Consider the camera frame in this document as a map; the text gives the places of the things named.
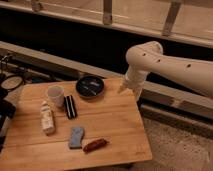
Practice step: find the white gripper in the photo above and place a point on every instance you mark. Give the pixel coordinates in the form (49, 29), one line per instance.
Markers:
(133, 79)

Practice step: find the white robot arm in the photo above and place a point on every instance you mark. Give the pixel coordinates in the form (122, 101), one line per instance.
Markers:
(146, 58)

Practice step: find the dark ceramic bowl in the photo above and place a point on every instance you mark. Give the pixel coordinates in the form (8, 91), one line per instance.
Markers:
(90, 86)

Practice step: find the black white striped block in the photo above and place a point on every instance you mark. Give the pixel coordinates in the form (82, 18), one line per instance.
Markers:
(70, 107)

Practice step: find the red brown sausage toy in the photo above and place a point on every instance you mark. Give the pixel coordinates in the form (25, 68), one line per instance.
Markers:
(94, 145)

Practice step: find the blue sponge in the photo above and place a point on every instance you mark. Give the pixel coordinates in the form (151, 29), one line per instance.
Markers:
(75, 141)

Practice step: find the white squeeze bottle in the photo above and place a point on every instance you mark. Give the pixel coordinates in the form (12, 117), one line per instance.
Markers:
(47, 119)

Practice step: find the round dark framed object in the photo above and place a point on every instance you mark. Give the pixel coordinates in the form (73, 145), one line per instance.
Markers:
(12, 82)

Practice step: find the black device at left edge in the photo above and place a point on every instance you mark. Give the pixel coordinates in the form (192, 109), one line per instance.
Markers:
(7, 111)

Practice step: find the metal railing frame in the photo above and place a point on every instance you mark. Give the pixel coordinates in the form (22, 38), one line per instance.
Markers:
(187, 21)

